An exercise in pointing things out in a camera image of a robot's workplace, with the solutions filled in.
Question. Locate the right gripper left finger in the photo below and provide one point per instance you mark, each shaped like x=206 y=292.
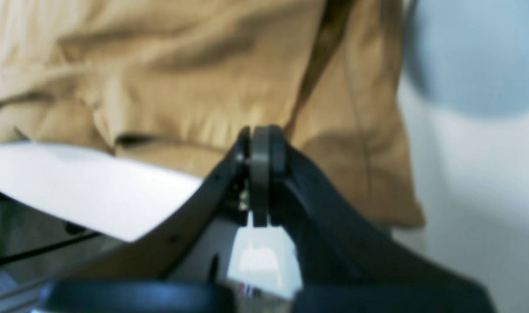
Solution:
x=178 y=267

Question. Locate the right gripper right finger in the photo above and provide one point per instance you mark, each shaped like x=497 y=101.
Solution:
x=348 y=265

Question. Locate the tan brown t-shirt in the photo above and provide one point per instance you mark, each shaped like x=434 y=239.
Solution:
x=172 y=82

